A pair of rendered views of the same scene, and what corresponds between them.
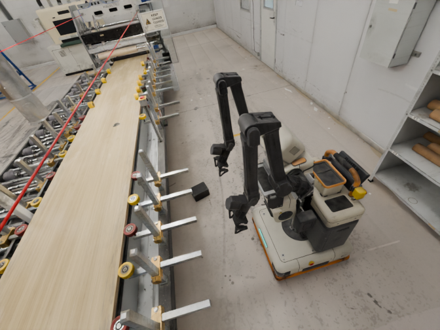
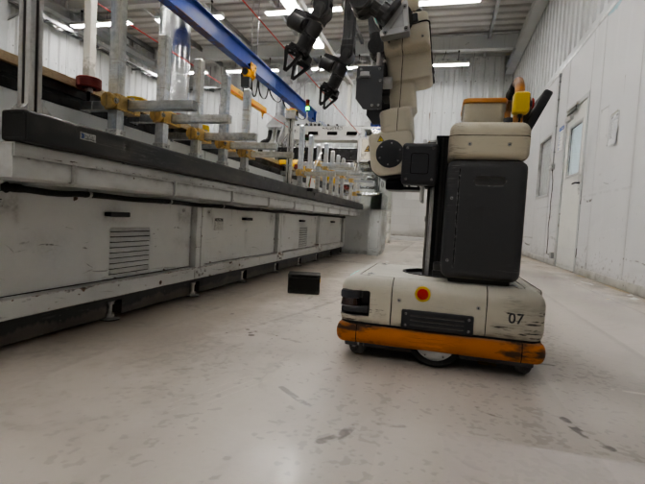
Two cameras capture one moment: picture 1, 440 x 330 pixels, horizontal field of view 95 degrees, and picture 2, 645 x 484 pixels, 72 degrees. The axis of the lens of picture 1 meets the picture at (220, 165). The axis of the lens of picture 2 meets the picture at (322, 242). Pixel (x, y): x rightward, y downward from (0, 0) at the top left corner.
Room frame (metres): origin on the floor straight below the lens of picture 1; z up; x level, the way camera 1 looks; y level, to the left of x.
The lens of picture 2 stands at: (-0.95, -0.71, 0.47)
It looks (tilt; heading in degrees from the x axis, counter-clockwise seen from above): 3 degrees down; 20
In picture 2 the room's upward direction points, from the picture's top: 3 degrees clockwise
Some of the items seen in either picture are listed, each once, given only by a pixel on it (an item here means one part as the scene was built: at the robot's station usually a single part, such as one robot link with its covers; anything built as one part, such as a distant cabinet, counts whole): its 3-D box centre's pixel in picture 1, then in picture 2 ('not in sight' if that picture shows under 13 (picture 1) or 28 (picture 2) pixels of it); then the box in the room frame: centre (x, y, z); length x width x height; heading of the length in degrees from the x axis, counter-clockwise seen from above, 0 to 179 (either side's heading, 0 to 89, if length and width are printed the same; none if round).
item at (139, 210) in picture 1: (152, 228); (197, 114); (0.70, 0.49, 0.89); 0.04 x 0.04 x 0.48; 5
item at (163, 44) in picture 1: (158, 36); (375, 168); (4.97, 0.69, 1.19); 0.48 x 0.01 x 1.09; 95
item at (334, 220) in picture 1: (313, 202); (469, 196); (0.84, -0.66, 0.59); 0.55 x 0.34 x 0.83; 5
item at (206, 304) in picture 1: (167, 316); (136, 107); (0.25, 0.41, 0.81); 0.43 x 0.03 x 0.04; 95
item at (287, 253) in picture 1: (296, 232); (437, 303); (0.83, -0.57, 0.16); 0.67 x 0.64 x 0.25; 95
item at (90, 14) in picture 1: (131, 52); (329, 186); (5.28, 1.44, 0.95); 1.65 x 0.70 x 1.90; 95
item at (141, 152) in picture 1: (152, 172); (246, 133); (1.20, 0.54, 0.91); 0.04 x 0.04 x 0.48; 5
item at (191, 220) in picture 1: (165, 228); (211, 136); (0.75, 0.45, 0.80); 0.43 x 0.03 x 0.04; 95
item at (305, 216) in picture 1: (287, 211); (401, 168); (0.75, -0.41, 0.68); 0.28 x 0.27 x 0.25; 5
